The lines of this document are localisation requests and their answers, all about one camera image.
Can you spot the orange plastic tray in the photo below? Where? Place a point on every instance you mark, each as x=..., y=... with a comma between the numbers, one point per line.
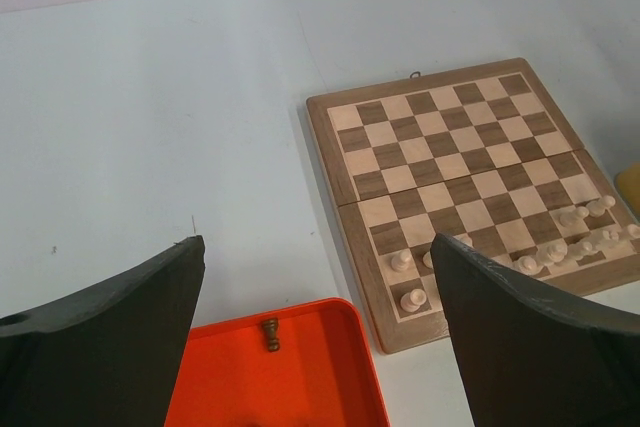
x=323, y=374

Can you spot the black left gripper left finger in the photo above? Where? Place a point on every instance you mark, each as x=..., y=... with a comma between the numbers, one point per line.
x=107, y=355

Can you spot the wooden chess board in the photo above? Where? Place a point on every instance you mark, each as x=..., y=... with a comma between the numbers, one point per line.
x=481, y=153

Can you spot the light chess piece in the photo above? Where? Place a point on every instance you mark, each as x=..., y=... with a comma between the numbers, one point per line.
x=606, y=239
x=630, y=232
x=527, y=265
x=579, y=250
x=551, y=253
x=413, y=300

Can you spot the light pawn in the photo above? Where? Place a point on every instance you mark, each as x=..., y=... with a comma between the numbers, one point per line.
x=598, y=207
x=576, y=215
x=427, y=260
x=401, y=261

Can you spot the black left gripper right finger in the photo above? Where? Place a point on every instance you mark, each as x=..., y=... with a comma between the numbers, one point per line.
x=530, y=354

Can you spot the gold metal tin tray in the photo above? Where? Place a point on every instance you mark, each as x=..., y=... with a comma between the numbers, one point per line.
x=627, y=183

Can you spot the dark chess piece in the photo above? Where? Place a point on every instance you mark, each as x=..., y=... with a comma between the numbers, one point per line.
x=270, y=330

